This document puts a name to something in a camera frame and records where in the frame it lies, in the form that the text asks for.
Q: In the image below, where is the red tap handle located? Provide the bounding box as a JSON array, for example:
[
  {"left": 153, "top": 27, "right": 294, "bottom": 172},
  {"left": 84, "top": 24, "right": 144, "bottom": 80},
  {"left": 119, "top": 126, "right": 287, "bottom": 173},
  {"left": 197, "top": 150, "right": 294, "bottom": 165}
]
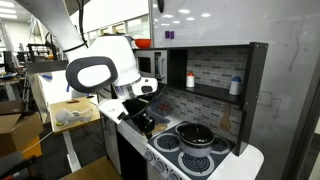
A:
[{"left": 158, "top": 103, "right": 171, "bottom": 112}]

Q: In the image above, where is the light wooden table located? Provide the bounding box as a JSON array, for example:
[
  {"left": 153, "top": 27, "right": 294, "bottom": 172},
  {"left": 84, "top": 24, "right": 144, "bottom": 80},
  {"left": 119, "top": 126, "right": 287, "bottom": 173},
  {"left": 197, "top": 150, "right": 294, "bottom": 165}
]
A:
[{"left": 59, "top": 155, "right": 124, "bottom": 180}]

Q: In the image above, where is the white plastic object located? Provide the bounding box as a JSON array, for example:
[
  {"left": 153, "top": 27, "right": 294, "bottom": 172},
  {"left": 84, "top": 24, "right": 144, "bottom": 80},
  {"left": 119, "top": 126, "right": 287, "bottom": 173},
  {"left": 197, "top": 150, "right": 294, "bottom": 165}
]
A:
[{"left": 54, "top": 107, "right": 95, "bottom": 127}]

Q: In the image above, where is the orange bowl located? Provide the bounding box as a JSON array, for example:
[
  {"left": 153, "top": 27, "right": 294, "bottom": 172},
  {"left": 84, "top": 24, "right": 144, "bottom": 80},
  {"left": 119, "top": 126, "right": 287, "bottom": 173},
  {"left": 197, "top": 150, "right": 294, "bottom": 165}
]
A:
[{"left": 134, "top": 38, "right": 153, "bottom": 50}]

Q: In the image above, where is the black toy kitchen unit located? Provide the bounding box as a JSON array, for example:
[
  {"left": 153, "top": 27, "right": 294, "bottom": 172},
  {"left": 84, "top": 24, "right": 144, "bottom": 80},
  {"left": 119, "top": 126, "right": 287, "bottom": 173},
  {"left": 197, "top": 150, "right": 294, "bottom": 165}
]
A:
[{"left": 99, "top": 41, "right": 270, "bottom": 180}]

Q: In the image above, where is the wooden spoon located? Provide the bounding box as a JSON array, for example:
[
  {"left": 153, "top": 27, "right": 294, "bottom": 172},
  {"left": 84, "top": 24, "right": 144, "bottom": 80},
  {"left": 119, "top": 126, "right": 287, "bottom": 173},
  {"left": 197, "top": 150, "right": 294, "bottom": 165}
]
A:
[{"left": 151, "top": 122, "right": 168, "bottom": 136}]

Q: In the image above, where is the large whiteboard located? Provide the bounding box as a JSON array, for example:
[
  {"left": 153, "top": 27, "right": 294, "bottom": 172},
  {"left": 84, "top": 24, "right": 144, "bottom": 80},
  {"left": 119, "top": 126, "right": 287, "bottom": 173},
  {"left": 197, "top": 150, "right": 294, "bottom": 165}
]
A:
[{"left": 148, "top": 0, "right": 320, "bottom": 180}]

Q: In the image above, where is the black chair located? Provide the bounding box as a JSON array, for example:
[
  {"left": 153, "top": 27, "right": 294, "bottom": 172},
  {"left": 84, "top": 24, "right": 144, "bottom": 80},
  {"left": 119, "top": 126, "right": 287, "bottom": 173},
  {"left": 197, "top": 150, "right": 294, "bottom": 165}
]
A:
[{"left": 0, "top": 151, "right": 38, "bottom": 180}]

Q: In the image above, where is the black pot lid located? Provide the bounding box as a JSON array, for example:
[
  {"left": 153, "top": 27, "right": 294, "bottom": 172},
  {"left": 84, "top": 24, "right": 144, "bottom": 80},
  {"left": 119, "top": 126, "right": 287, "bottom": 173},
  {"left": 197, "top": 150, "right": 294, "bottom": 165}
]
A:
[{"left": 176, "top": 122, "right": 216, "bottom": 147}]

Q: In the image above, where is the tall white toy fridge door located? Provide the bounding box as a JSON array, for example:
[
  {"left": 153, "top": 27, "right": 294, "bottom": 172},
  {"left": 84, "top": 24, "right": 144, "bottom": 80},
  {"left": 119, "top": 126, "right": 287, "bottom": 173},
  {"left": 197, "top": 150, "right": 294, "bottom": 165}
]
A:
[{"left": 100, "top": 113, "right": 122, "bottom": 175}]

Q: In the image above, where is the wooden top standing desk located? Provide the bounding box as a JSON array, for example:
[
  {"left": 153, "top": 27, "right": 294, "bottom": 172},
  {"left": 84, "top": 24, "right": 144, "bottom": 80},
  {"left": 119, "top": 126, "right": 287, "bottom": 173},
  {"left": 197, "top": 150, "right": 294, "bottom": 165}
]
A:
[{"left": 48, "top": 96, "right": 102, "bottom": 173}]

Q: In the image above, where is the white cable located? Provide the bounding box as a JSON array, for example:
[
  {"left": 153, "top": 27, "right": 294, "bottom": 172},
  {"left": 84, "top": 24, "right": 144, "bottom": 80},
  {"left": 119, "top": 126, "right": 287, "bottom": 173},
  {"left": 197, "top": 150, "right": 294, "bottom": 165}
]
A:
[{"left": 21, "top": 130, "right": 55, "bottom": 155}]

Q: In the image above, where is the wooden slotted spatula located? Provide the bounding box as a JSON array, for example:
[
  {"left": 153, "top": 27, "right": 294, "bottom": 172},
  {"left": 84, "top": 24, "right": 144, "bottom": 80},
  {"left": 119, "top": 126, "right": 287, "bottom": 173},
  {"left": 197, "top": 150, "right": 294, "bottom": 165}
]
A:
[{"left": 218, "top": 103, "right": 233, "bottom": 133}]

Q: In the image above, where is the white panel box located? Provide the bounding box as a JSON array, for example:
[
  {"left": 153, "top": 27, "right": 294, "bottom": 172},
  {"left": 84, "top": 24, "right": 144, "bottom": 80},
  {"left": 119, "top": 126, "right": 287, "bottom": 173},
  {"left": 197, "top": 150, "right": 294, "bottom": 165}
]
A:
[{"left": 28, "top": 67, "right": 96, "bottom": 125}]

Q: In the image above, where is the flat cardboard box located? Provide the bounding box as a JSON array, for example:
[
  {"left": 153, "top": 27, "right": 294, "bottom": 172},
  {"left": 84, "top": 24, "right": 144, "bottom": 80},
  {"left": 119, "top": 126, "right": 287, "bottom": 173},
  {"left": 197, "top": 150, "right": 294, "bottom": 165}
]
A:
[{"left": 0, "top": 99, "right": 27, "bottom": 116}]

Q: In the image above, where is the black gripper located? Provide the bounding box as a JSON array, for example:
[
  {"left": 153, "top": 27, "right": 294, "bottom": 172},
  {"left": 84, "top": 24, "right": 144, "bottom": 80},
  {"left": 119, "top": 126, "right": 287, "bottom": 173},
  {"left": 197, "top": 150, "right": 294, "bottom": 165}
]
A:
[{"left": 123, "top": 98, "right": 158, "bottom": 140}]

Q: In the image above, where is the grey metal beam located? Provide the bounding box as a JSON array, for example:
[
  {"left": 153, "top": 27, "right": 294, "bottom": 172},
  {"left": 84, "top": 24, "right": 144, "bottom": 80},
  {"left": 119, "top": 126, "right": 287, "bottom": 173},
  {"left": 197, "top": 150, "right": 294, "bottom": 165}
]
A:
[{"left": 25, "top": 58, "right": 69, "bottom": 75}]

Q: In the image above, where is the white shaker with red cap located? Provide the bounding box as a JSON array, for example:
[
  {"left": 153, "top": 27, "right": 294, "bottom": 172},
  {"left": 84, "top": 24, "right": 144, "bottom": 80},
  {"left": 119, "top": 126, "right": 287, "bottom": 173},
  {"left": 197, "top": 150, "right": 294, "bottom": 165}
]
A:
[{"left": 185, "top": 71, "right": 196, "bottom": 89}]

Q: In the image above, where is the grey cooking pot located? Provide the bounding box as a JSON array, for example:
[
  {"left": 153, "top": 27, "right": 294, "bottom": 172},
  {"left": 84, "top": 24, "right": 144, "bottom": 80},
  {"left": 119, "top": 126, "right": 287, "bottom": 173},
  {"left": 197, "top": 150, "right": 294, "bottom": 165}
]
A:
[{"left": 178, "top": 137, "right": 215, "bottom": 159}]

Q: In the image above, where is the white toy microwave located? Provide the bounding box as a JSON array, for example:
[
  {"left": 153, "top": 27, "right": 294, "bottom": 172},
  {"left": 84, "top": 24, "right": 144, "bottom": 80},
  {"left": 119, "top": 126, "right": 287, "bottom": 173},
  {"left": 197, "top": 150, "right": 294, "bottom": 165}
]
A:
[{"left": 134, "top": 49, "right": 169, "bottom": 85}]

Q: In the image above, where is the large open cardboard box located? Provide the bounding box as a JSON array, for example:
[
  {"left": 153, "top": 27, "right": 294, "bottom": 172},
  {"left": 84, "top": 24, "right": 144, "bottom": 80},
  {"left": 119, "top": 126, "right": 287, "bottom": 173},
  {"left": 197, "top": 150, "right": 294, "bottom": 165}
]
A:
[{"left": 0, "top": 111, "right": 45, "bottom": 158}]

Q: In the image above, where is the silver pot with black handle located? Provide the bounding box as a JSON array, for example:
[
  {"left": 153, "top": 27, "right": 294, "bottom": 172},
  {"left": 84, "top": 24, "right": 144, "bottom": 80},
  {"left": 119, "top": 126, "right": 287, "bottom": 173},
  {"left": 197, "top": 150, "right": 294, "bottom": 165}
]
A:
[{"left": 122, "top": 32, "right": 135, "bottom": 48}]

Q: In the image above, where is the white shaker with blue cap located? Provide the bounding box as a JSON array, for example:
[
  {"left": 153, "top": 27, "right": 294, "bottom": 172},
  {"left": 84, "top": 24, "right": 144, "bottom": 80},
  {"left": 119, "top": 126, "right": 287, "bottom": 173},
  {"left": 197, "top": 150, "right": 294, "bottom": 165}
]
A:
[{"left": 228, "top": 76, "right": 243, "bottom": 97}]

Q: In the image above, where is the toy stove top with burners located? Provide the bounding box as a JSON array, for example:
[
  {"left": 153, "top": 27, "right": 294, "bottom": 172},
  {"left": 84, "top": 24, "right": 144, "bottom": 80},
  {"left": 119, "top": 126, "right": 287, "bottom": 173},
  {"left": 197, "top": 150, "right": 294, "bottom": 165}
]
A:
[{"left": 147, "top": 121, "right": 237, "bottom": 180}]

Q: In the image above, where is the grey stove knob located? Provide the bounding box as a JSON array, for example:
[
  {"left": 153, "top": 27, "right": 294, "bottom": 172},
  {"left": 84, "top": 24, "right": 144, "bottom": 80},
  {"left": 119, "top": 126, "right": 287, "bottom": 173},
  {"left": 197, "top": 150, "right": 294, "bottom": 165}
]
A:
[
  {"left": 154, "top": 160, "right": 167, "bottom": 173},
  {"left": 167, "top": 171, "right": 181, "bottom": 180},
  {"left": 143, "top": 150, "right": 155, "bottom": 163}
]

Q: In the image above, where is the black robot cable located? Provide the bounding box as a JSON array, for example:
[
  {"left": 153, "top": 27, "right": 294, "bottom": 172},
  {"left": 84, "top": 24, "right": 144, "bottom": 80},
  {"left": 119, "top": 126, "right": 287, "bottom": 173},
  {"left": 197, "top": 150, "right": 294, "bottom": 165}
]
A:
[{"left": 117, "top": 84, "right": 167, "bottom": 121}]

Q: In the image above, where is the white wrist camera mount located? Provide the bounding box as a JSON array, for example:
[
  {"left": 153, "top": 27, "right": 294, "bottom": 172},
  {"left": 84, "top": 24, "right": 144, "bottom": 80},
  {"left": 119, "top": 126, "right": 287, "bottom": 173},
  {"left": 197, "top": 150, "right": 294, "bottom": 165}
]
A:
[{"left": 97, "top": 98, "right": 130, "bottom": 125}]

